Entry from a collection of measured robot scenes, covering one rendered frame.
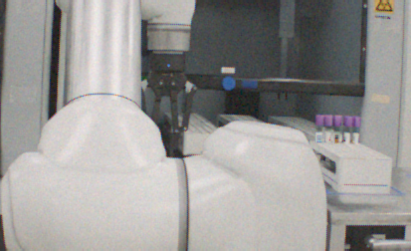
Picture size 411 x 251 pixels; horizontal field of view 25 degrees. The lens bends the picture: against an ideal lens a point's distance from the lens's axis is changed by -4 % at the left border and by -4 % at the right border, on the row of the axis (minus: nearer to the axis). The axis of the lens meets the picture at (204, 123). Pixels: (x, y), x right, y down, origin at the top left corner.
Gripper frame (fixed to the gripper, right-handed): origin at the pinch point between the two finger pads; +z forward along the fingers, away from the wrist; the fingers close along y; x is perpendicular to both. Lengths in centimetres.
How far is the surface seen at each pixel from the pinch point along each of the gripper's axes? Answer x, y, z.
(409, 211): 58, -35, 3
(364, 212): 59, -27, 3
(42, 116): -20.5, 26.9, -4.5
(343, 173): 38.3, -28.7, -0.9
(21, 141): -20.5, 31.8, 1.7
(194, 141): -15.1, -8.1, -0.3
